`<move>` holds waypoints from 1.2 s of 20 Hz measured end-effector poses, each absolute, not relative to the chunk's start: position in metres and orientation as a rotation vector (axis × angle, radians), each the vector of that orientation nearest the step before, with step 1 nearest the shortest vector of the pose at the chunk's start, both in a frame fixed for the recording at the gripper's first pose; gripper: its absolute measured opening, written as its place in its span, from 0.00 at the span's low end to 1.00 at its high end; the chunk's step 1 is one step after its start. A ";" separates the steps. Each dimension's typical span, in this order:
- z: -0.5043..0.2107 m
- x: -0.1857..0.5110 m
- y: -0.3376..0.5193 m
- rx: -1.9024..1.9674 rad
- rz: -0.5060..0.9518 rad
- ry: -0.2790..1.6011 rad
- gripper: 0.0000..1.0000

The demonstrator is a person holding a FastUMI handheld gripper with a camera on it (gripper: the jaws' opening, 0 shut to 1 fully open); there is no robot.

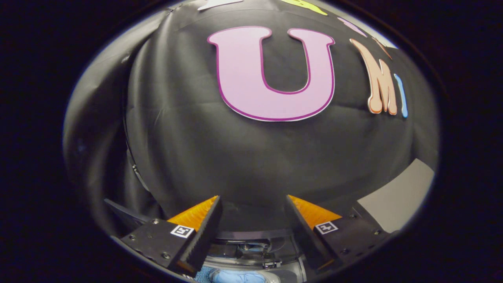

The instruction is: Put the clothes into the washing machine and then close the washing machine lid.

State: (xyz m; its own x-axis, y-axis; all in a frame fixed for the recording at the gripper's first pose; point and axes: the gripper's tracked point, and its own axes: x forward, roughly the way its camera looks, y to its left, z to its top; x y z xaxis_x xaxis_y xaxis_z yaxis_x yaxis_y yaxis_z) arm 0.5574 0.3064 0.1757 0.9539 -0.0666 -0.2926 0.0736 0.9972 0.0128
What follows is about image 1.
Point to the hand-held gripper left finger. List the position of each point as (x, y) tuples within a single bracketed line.
[(202, 236)]

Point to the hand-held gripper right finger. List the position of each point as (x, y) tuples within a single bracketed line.
[(302, 232)]

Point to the light blue shirt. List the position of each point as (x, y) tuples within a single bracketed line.
[(235, 277)]

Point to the black backdrop cloth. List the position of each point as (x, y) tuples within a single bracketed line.
[(235, 157)]

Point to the beige cabinet with dark frame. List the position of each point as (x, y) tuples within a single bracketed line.
[(397, 196)]

